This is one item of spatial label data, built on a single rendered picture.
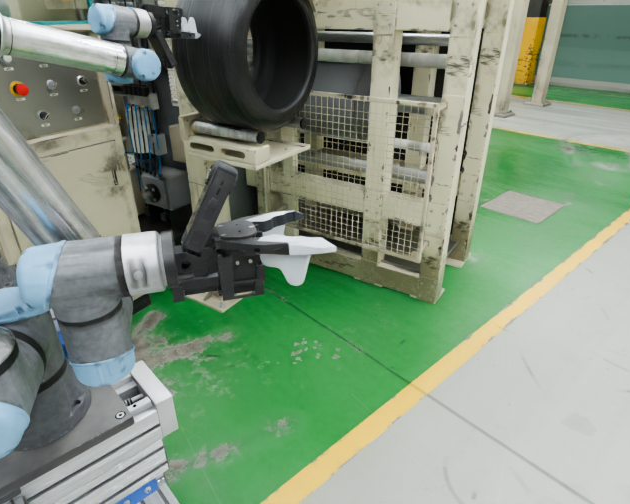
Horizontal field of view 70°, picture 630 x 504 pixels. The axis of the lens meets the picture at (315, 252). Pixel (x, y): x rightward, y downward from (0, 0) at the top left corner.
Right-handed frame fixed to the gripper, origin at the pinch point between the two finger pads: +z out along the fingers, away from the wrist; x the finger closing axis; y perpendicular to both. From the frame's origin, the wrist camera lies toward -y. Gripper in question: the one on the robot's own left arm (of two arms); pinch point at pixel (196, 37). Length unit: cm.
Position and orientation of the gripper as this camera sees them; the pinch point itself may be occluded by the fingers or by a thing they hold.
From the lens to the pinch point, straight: 165.5
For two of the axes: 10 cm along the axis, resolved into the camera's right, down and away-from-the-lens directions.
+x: -8.4, -2.5, 4.8
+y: 0.5, -9.2, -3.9
